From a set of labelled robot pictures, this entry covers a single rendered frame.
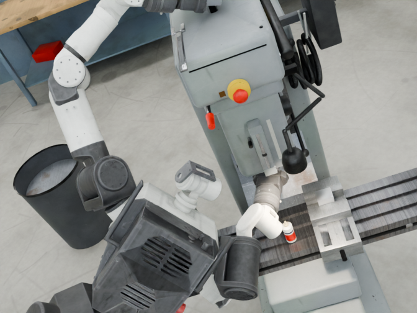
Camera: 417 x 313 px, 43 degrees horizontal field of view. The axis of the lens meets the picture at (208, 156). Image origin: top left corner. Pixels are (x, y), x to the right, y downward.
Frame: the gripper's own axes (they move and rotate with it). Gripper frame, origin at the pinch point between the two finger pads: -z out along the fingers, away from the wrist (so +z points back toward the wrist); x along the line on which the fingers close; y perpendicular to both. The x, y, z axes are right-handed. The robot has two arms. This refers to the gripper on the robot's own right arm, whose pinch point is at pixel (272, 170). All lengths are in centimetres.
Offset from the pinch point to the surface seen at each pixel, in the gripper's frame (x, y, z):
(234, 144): 4.8, -23.8, 11.2
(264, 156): -4.0, -18.7, 12.5
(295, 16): -14, -39, -34
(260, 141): -4.4, -24.8, 12.3
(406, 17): -49, 121, -294
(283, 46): -19, -57, 13
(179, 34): 8, -66, 12
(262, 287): 34, 104, -19
